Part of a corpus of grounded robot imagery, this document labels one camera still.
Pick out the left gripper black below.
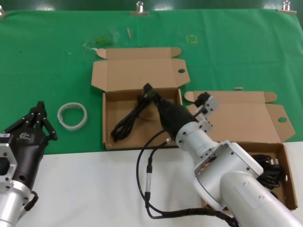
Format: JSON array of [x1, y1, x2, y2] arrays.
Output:
[[1, 101, 58, 190]]

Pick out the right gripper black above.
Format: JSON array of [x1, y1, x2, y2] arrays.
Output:
[[139, 82, 199, 140]]

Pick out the black power cord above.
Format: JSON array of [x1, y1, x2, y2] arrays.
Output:
[[111, 91, 149, 143], [250, 153, 288, 190]]

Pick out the open cardboard box, round-tab lid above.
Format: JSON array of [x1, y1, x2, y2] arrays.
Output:
[[184, 91, 298, 211], [91, 46, 191, 150]]

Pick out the clear tape roll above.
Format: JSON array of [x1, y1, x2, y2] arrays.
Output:
[[57, 102, 89, 131]]

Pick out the green table cloth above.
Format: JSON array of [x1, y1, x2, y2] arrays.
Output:
[[0, 8, 303, 157]]

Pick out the clear plastic wrapper, green bits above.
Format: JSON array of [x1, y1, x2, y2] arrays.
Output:
[[82, 30, 119, 51]]

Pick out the silver binder clip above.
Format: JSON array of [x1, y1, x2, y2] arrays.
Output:
[[277, 0, 297, 14], [130, 0, 151, 17]]

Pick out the left wrist grey camera bracket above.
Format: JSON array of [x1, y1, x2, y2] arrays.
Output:
[[0, 132, 18, 184]]

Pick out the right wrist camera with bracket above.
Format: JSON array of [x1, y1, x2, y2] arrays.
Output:
[[194, 91, 220, 133]]

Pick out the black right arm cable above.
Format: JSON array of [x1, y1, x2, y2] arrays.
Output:
[[136, 129, 240, 227]]

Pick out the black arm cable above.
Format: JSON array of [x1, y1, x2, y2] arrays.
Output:
[[24, 191, 39, 212], [136, 129, 240, 227]]

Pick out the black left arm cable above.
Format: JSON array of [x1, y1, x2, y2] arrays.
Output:
[[24, 191, 39, 212]]

